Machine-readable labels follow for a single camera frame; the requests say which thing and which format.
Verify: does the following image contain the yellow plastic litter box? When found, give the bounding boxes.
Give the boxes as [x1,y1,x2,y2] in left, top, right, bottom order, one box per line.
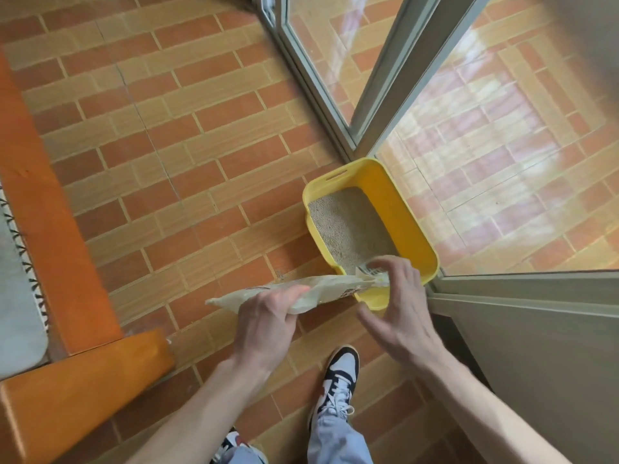
[303,158,440,312]

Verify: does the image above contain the black and white sneaker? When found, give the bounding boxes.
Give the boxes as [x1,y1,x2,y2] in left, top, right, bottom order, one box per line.
[211,431,268,464]
[308,345,360,433]

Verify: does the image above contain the person's left hand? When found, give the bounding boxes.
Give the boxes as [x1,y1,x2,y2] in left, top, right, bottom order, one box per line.
[229,285,311,378]

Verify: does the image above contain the grey cushion with zigzag trim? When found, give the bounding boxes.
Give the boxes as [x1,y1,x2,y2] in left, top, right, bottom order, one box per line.
[0,181,50,382]

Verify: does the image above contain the black and white left sneaker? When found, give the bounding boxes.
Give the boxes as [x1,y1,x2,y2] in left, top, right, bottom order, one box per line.
[211,431,268,464]

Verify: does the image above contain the orange wooden bench frame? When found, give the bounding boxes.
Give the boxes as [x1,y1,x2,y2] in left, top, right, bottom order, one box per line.
[0,52,176,464]

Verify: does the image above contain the person's right hand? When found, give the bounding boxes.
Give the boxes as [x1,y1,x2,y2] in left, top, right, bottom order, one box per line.
[356,255,454,371]

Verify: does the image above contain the grey-framed fixed glass panel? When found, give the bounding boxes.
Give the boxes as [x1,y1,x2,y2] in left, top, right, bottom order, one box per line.
[255,0,406,162]

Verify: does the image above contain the person's left forearm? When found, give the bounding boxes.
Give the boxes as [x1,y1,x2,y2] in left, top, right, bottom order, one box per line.
[127,360,277,464]

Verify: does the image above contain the person's right forearm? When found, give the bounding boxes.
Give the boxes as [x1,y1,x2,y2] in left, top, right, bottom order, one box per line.
[413,349,574,464]

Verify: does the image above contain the light blue jeans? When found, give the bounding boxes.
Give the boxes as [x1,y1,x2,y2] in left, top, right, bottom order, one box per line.
[213,414,368,464]

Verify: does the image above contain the black and white right sneaker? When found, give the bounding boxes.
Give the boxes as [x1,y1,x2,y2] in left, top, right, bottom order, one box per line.
[308,345,360,433]

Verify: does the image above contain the cream cat litter bag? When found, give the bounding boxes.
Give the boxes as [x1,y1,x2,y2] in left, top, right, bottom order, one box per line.
[205,266,390,315]

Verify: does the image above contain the beige cat litter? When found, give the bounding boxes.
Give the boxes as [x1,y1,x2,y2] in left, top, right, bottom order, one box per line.
[308,187,399,276]

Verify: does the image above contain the grey-framed glass door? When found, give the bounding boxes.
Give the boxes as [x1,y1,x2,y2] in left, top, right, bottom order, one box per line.
[348,0,619,296]

